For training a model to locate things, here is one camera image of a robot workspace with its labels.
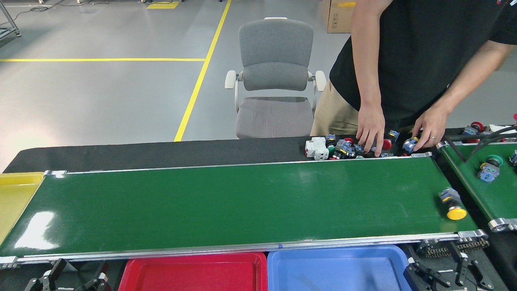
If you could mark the yellow mushroom push button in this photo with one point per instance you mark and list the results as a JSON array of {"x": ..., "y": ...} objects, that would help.
[{"x": 456, "y": 212}]

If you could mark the green mushroom push button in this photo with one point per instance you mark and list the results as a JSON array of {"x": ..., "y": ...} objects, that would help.
[
  {"x": 489, "y": 171},
  {"x": 513, "y": 158},
  {"x": 331, "y": 150}
]

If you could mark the person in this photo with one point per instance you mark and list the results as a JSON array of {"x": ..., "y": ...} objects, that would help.
[{"x": 424, "y": 48}]

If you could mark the person's left forearm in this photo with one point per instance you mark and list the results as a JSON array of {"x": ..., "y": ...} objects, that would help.
[{"x": 472, "y": 76}]

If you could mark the black guide frame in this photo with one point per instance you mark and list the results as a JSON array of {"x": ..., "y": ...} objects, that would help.
[{"x": 454, "y": 150}]

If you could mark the grey office chair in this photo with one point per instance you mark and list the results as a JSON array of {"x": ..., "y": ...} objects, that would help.
[{"x": 274, "y": 52}]

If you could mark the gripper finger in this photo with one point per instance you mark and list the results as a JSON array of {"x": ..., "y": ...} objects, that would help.
[
  {"x": 93, "y": 284},
  {"x": 40, "y": 283},
  {"x": 462, "y": 270},
  {"x": 424, "y": 277}
]

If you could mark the brown cardboard box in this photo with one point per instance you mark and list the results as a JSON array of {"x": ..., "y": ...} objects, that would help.
[{"x": 339, "y": 16}]

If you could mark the person's right forearm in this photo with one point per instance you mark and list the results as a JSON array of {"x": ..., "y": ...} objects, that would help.
[{"x": 365, "y": 72}]

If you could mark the person's right hand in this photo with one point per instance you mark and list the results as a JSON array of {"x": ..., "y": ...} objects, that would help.
[{"x": 370, "y": 125}]

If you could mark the long green conveyor belt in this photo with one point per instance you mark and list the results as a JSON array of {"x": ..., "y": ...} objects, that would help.
[{"x": 242, "y": 202}]

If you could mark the blue plastic tray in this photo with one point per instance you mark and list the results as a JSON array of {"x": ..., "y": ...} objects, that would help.
[{"x": 335, "y": 270}]

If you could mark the person's left hand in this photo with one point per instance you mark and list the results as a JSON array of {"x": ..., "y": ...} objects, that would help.
[{"x": 432, "y": 127}]

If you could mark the short green conveyor belt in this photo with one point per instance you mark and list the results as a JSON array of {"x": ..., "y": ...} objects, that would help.
[{"x": 494, "y": 202}]

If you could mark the metal frame cart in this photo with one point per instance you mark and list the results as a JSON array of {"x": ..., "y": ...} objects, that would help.
[{"x": 17, "y": 32}]

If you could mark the red plastic tray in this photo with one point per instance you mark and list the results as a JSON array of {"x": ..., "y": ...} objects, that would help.
[{"x": 194, "y": 275}]

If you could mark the yellow plastic tray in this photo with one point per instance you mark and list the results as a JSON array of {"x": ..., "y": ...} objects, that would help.
[{"x": 16, "y": 194}]

